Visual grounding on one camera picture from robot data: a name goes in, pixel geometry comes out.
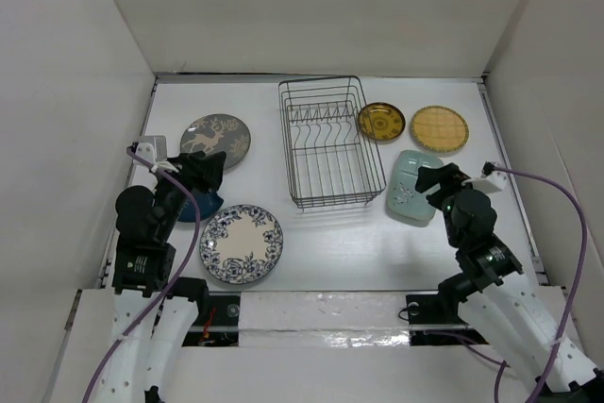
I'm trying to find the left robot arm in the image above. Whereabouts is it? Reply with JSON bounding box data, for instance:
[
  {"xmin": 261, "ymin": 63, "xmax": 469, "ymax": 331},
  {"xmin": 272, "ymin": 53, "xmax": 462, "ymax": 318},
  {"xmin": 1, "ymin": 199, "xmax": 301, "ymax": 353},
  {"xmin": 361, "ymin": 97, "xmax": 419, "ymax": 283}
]
[{"xmin": 82, "ymin": 142, "xmax": 227, "ymax": 402}]

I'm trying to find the dark blue plate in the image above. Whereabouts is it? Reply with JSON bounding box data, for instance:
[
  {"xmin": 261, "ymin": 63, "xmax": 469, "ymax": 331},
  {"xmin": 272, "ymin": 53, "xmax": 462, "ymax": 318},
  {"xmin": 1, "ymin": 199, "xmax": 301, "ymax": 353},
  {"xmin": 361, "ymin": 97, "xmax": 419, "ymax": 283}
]
[{"xmin": 178, "ymin": 190, "xmax": 224, "ymax": 224}]

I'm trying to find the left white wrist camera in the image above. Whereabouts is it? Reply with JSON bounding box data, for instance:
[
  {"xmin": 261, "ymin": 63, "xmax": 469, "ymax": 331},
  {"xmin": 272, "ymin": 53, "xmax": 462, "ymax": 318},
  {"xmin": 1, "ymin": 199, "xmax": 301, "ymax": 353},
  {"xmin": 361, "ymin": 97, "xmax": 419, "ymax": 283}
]
[{"xmin": 133, "ymin": 135, "xmax": 167, "ymax": 165}]

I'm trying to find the amber glass plate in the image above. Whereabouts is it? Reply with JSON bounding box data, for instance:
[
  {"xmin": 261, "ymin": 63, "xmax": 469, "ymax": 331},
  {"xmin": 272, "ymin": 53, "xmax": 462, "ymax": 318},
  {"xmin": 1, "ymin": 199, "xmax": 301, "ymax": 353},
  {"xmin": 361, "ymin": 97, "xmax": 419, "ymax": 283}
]
[{"xmin": 357, "ymin": 103, "xmax": 407, "ymax": 143}]

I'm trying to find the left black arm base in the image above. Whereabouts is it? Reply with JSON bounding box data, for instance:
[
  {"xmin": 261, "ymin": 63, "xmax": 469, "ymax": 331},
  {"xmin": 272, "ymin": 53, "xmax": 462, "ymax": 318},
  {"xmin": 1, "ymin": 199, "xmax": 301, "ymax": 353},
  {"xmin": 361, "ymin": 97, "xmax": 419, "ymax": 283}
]
[{"xmin": 182, "ymin": 293, "xmax": 241, "ymax": 347}]

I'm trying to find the grey wire dish rack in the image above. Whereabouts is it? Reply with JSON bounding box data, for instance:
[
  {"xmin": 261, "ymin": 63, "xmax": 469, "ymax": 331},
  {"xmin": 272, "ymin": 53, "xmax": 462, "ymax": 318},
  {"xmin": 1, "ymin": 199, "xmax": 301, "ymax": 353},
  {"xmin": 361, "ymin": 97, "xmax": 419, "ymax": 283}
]
[{"xmin": 277, "ymin": 76, "xmax": 386, "ymax": 210}]

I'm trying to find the blue floral white plate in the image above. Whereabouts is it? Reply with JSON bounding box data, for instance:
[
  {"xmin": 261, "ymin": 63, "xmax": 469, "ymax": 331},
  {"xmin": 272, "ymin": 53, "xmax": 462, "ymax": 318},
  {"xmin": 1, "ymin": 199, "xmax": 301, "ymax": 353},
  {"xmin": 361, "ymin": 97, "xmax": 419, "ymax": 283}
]
[{"xmin": 199, "ymin": 204, "xmax": 284, "ymax": 285}]

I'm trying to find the yellow checked plate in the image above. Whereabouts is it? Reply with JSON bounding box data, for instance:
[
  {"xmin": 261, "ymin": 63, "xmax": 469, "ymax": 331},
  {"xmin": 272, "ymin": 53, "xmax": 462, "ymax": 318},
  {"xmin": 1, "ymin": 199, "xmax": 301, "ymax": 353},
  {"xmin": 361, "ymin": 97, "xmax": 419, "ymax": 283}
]
[{"xmin": 411, "ymin": 105, "xmax": 469, "ymax": 153}]

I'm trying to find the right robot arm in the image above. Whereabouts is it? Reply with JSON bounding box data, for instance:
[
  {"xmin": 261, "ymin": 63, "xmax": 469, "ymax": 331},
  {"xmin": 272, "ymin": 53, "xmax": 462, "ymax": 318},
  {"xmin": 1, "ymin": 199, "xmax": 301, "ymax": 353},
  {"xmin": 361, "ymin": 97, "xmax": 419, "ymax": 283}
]
[{"xmin": 415, "ymin": 162, "xmax": 603, "ymax": 402}]

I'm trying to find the grey deer plate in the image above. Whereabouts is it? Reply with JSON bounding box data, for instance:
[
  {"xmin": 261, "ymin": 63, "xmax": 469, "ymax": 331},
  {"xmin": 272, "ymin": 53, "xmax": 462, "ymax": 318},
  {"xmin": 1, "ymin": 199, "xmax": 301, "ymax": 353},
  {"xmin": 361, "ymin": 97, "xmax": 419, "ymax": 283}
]
[{"xmin": 180, "ymin": 113, "xmax": 251, "ymax": 171}]

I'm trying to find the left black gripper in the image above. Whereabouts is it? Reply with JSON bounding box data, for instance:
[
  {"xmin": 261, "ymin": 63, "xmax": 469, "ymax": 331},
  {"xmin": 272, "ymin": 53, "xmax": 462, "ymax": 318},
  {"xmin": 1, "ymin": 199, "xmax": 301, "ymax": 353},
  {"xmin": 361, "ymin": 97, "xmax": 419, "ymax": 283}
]
[{"xmin": 155, "ymin": 149, "xmax": 224, "ymax": 238}]

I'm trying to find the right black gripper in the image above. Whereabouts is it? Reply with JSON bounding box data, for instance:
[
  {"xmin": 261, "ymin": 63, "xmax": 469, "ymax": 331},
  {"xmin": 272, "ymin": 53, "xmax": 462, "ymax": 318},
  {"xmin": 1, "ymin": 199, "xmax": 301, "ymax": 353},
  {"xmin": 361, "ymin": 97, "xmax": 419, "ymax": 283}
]
[{"xmin": 415, "ymin": 162, "xmax": 489, "ymax": 247}]

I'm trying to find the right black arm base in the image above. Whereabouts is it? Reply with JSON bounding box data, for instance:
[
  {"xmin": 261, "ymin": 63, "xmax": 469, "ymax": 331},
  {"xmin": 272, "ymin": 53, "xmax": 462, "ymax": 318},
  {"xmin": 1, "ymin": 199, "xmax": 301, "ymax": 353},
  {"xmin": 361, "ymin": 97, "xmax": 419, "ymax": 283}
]
[{"xmin": 397, "ymin": 294, "xmax": 487, "ymax": 346}]

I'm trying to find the light green rectangular plate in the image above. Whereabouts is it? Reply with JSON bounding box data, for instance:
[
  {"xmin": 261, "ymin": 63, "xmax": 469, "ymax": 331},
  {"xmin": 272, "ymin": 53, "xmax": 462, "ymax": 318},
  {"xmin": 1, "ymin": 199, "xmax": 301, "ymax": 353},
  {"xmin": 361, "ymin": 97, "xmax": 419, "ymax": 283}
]
[{"xmin": 386, "ymin": 150, "xmax": 444, "ymax": 222}]

